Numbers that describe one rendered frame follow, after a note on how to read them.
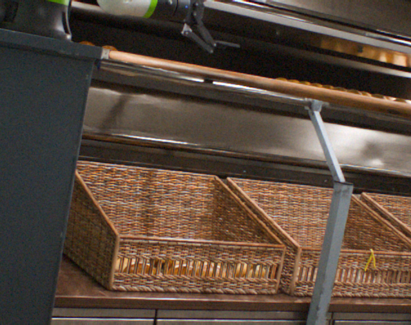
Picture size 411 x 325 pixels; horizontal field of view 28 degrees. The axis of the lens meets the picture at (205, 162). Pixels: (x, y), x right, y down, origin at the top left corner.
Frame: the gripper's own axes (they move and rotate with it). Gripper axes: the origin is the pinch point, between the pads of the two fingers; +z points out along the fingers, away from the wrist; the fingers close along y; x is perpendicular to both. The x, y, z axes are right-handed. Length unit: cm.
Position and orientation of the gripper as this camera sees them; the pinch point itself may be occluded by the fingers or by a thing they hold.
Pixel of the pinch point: (238, 19)
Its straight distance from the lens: 217.0
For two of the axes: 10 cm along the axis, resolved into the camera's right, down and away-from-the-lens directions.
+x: 4.8, 1.8, -8.6
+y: -1.8, 9.8, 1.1
